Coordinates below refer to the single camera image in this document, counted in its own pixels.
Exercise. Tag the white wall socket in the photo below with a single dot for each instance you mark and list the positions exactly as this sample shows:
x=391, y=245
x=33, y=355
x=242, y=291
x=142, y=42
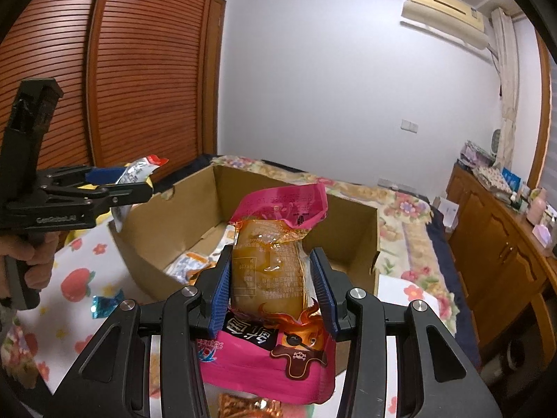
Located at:
x=409, y=126

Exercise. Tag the wooden slatted wardrobe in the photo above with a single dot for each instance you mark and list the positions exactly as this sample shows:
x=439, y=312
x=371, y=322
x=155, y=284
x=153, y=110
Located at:
x=143, y=74

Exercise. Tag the cream curtain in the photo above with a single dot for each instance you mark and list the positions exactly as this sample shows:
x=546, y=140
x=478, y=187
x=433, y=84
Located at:
x=507, y=87

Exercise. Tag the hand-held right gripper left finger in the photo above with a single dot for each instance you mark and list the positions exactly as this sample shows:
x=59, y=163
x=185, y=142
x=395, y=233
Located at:
x=222, y=287

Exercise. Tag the strawberry printed tablecloth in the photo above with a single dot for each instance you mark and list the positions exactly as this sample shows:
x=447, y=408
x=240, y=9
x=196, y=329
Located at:
x=78, y=278

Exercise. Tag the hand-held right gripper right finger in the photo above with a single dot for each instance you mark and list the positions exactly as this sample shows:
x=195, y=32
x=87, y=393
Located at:
x=324, y=296

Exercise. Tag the gold brown candy wrapper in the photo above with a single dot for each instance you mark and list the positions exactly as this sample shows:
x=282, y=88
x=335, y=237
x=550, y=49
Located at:
x=248, y=407

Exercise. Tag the person's left hand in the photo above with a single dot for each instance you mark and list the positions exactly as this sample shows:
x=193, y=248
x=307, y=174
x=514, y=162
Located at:
x=41, y=252

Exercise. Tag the pink snack packet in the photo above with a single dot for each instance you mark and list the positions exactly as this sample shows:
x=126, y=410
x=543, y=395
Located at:
x=261, y=370

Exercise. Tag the trash bin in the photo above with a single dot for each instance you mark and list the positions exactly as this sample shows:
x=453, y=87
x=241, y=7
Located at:
x=504, y=361

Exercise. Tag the wall air conditioner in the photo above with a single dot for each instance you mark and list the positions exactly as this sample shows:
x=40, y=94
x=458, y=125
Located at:
x=444, y=13

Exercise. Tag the blue box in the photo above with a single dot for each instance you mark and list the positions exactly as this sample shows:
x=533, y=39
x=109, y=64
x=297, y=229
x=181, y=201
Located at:
x=511, y=178

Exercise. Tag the blue candy wrapper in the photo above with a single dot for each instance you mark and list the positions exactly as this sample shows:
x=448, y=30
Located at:
x=103, y=307

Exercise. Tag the wooden cabinet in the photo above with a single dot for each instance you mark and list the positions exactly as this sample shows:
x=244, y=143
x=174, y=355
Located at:
x=491, y=248

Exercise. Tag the orange snack packet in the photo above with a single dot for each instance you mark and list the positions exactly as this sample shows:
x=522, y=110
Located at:
x=191, y=266

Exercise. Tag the pink tissue box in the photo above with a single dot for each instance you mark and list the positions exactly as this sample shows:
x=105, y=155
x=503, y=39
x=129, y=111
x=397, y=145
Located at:
x=545, y=234

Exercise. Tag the silver packet blue print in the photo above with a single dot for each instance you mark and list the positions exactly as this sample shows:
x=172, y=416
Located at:
x=135, y=174

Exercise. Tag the dark blue blanket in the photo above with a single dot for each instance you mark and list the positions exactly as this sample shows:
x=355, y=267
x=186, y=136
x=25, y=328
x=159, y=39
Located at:
x=452, y=278

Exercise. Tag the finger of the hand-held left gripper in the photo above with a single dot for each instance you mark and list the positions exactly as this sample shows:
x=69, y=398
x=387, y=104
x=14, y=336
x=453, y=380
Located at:
x=100, y=175
x=130, y=193

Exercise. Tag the small grey fan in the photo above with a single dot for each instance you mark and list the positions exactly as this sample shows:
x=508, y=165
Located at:
x=498, y=141

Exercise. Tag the pile of folded cloths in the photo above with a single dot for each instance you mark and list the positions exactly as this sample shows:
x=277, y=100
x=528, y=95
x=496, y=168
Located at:
x=483, y=163

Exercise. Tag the white box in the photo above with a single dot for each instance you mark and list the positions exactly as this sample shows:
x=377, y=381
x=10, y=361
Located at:
x=446, y=213

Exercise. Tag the pink thermos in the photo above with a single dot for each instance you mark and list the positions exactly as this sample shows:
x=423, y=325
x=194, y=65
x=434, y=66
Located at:
x=538, y=207

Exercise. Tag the brown cardboard box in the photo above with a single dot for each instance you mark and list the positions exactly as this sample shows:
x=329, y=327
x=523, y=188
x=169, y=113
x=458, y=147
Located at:
x=191, y=209

